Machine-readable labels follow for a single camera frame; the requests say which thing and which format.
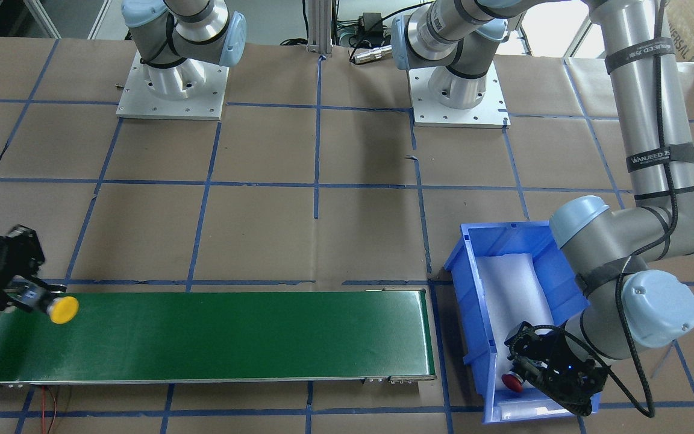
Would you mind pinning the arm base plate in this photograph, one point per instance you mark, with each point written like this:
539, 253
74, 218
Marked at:
441, 99
193, 90

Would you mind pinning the yellow push button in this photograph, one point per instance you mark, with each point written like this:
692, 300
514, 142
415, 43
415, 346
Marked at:
59, 307

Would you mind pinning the black power brick top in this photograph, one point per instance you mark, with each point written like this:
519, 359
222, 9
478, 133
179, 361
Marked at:
370, 23

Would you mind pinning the aluminium frame post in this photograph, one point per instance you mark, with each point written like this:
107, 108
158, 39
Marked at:
320, 20

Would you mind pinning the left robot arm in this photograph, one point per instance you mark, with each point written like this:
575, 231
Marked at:
632, 307

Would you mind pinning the blue bin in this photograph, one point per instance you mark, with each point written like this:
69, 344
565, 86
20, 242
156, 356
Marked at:
558, 283

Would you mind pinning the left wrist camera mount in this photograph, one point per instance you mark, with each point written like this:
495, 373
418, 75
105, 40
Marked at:
547, 362

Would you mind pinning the green conveyor belt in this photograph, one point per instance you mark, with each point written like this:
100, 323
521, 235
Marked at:
152, 338

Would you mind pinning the red push button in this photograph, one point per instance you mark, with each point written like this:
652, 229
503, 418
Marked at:
513, 382

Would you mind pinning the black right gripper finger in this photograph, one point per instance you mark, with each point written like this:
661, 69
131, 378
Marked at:
45, 285
22, 298

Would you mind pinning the silver metal cylinder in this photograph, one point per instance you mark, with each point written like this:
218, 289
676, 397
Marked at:
371, 55

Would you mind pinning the white foam pad bin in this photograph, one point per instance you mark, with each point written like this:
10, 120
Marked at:
513, 295

